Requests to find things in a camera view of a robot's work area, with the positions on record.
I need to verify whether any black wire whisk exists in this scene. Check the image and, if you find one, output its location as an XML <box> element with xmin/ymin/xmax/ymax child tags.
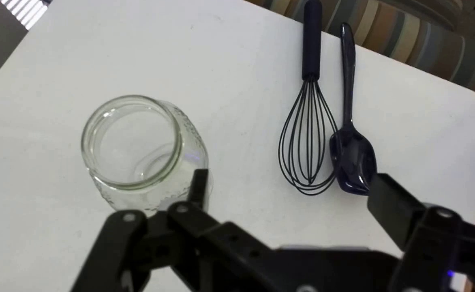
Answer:
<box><xmin>277</xmin><ymin>0</ymin><xmax>340</xmax><ymax>198</ymax></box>

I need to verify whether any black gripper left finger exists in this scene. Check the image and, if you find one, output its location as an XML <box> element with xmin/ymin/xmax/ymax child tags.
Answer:
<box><xmin>71</xmin><ymin>167</ymin><xmax>282</xmax><ymax>292</ymax></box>

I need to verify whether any black plastic spoon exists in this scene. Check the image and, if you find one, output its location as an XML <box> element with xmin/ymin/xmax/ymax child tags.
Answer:
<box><xmin>327</xmin><ymin>21</ymin><xmax>379</xmax><ymax>197</ymax></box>

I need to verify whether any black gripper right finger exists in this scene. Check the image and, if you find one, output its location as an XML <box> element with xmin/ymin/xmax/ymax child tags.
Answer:
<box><xmin>366</xmin><ymin>172</ymin><xmax>475</xmax><ymax>292</ymax></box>

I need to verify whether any striped sofa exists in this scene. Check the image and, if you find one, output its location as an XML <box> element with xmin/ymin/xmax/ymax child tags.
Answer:
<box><xmin>246</xmin><ymin>0</ymin><xmax>475</xmax><ymax>109</ymax></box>

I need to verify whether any clear glass jar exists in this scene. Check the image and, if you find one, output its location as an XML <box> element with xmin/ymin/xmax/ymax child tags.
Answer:
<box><xmin>79</xmin><ymin>94</ymin><xmax>210</xmax><ymax>214</ymax></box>

